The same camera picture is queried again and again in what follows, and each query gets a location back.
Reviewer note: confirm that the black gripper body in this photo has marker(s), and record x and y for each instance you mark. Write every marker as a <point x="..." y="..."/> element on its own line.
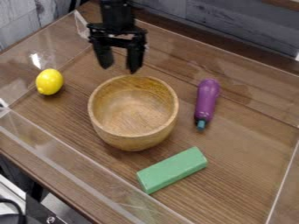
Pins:
<point x="104" y="38"/>

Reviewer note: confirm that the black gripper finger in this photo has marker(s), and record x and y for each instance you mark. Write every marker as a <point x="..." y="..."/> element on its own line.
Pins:
<point x="103" y="52"/>
<point x="135" y="56"/>

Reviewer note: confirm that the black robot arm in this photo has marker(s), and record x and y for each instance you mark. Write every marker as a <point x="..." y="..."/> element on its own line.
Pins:
<point x="116" y="14"/>

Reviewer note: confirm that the brown wooden bowl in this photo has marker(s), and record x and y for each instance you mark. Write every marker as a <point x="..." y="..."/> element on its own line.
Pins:
<point x="132" y="110"/>

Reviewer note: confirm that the purple toy eggplant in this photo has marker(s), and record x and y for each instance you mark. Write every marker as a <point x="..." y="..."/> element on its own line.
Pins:
<point x="208" y="91"/>

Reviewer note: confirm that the yellow toy lemon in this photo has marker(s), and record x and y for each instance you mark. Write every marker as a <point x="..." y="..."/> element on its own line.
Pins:
<point x="48" y="82"/>

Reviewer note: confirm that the green rectangular block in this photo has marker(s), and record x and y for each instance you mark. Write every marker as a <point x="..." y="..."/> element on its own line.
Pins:
<point x="171" y="170"/>

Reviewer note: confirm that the clear acrylic corner bracket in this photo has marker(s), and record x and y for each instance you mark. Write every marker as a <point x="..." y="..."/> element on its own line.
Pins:
<point x="83" y="30"/>

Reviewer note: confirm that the clear acrylic tray wall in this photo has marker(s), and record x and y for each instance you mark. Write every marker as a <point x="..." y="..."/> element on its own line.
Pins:
<point x="248" y="186"/>

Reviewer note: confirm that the black metal bracket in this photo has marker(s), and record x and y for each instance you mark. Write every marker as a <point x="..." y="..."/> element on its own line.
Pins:
<point x="38" y="214"/>

